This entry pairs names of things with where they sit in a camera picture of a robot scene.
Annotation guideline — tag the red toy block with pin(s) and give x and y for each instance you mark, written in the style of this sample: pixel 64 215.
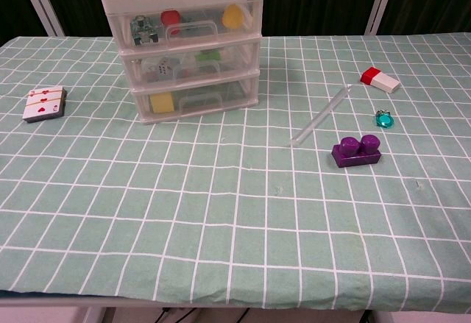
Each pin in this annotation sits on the red toy block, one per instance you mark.
pixel 170 17

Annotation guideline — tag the clear drawer with circuit board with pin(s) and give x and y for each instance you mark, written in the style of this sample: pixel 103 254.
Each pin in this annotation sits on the clear drawer with circuit board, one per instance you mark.
pixel 244 30

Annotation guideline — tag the white dice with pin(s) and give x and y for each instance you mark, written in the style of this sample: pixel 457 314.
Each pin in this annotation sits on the white dice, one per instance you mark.
pixel 163 67

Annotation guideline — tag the green circuit board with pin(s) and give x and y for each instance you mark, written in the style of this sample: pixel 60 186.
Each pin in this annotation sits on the green circuit board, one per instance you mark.
pixel 141 28

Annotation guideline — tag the white thin stick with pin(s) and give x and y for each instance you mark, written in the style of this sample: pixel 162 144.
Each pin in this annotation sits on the white thin stick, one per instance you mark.
pixel 320 116

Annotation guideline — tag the yellow cube block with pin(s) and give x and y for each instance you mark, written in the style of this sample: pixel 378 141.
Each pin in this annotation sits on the yellow cube block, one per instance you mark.
pixel 162 103

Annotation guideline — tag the clear drawer with dice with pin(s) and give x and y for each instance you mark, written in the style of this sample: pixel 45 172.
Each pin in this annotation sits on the clear drawer with dice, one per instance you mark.
pixel 237 62

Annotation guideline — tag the clear drawer with yellow cube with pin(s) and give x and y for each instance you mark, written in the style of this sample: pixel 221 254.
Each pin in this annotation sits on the clear drawer with yellow cube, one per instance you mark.
pixel 233 95

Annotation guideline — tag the purple building brick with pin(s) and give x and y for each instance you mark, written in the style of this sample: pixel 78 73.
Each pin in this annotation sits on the purple building brick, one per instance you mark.
pixel 355 155

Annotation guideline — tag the red and white block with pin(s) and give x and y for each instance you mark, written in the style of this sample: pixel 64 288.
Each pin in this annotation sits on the red and white block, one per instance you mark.
pixel 380 80

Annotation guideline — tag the green checked tablecloth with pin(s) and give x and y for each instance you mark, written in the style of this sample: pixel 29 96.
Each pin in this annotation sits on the green checked tablecloth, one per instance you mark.
pixel 235 209

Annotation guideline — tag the green toy block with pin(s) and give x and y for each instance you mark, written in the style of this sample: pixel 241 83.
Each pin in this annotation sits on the green toy block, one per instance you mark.
pixel 207 57

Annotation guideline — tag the yellow rounded toy block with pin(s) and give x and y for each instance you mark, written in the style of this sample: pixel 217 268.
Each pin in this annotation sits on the yellow rounded toy block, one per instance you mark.
pixel 233 15

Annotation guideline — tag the playing card deck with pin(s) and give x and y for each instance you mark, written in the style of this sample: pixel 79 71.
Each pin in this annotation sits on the playing card deck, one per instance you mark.
pixel 42 104

